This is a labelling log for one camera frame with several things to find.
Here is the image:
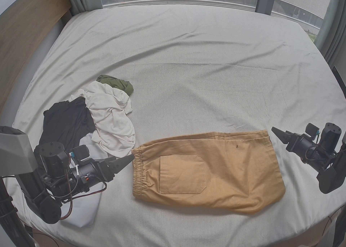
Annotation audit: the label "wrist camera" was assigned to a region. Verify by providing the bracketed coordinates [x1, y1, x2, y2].
[305, 123, 320, 140]
[72, 145, 90, 161]

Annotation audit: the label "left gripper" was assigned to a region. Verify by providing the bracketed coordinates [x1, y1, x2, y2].
[76, 154, 135, 187]

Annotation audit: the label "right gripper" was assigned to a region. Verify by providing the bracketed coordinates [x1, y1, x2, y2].
[271, 126, 317, 158]

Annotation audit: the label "tan shorts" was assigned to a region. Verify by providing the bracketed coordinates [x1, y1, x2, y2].
[132, 130, 286, 215]

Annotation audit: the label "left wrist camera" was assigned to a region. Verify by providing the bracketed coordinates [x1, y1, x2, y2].
[72, 145, 90, 161]

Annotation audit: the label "black garment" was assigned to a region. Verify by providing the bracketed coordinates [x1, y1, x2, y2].
[39, 97, 96, 154]

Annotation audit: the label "pale blue garment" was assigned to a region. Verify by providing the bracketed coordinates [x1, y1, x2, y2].
[58, 132, 108, 227]

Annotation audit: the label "olive green garment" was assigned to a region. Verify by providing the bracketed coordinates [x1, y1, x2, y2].
[96, 75, 134, 96]

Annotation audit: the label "white garment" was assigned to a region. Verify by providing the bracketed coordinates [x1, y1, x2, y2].
[71, 82, 136, 158]

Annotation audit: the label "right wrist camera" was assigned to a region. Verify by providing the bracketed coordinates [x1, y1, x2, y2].
[305, 123, 320, 140]

